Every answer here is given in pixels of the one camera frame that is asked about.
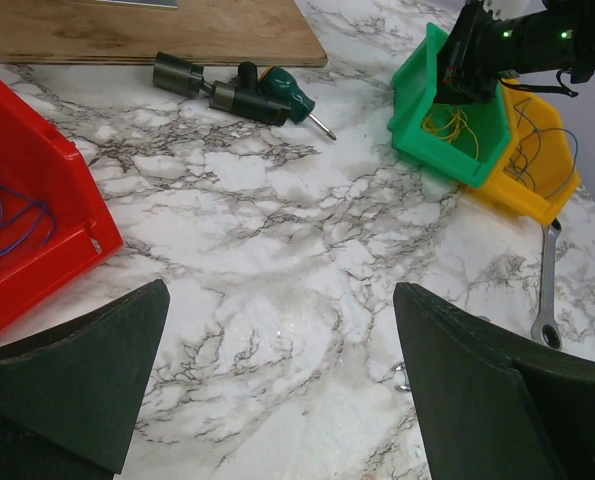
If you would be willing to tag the silver ratchet wrench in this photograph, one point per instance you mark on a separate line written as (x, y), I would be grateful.
(545, 330)

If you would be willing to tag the silver open-end wrench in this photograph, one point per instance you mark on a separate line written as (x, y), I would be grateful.
(400, 375)

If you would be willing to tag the wooden board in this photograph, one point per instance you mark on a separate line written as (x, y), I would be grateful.
(205, 32)

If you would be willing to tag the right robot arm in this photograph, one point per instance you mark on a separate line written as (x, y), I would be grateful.
(528, 53)

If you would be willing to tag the black cylindrical tool handle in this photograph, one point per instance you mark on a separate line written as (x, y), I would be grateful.
(243, 98)

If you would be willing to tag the red plastic bin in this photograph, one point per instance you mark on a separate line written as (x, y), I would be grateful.
(54, 224)

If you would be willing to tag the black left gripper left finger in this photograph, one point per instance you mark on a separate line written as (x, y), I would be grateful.
(70, 395)

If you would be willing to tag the green handled screwdriver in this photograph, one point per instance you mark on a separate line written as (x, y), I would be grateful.
(278, 82)

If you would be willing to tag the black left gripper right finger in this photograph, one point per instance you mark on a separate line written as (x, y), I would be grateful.
(490, 403)

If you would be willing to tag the yellow plastic bin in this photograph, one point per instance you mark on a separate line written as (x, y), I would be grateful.
(536, 174)

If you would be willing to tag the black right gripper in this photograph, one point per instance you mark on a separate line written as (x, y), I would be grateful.
(469, 63)

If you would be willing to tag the green plastic bin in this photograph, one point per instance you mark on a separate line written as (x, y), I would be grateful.
(472, 156)

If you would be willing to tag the small black cylinder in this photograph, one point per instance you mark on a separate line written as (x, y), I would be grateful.
(179, 76)

